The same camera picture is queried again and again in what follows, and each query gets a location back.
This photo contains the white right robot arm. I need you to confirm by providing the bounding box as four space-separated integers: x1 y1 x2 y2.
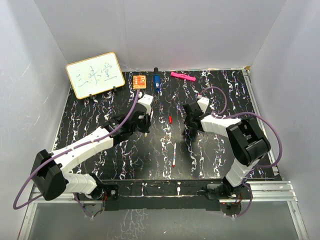
183 98 271 200

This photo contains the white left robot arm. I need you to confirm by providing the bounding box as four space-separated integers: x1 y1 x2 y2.
32 103 152 201

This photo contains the red pen cap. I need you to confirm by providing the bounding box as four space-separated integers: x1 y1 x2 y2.
168 116 173 124

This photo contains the red marker pen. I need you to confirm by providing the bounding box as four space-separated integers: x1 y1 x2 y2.
172 142 177 168

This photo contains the small orange notebook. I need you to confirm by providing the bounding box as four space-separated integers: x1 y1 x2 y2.
132 75 147 90

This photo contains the pink plastic clip bar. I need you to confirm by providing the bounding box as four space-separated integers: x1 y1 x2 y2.
170 71 196 82

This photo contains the blue stapler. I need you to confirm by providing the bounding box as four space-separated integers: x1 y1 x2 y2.
153 67 161 92

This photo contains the small yellow-framed whiteboard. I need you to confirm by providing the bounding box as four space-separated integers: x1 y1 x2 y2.
65 52 126 100

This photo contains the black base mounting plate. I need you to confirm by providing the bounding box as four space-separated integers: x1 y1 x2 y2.
102 179 250 211

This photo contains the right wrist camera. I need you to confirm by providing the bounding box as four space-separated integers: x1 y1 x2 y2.
196 95 210 113

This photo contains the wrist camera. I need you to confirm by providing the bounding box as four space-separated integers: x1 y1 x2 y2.
137 94 154 115
196 95 210 113

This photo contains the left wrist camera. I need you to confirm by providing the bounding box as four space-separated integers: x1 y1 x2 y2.
137 94 154 115

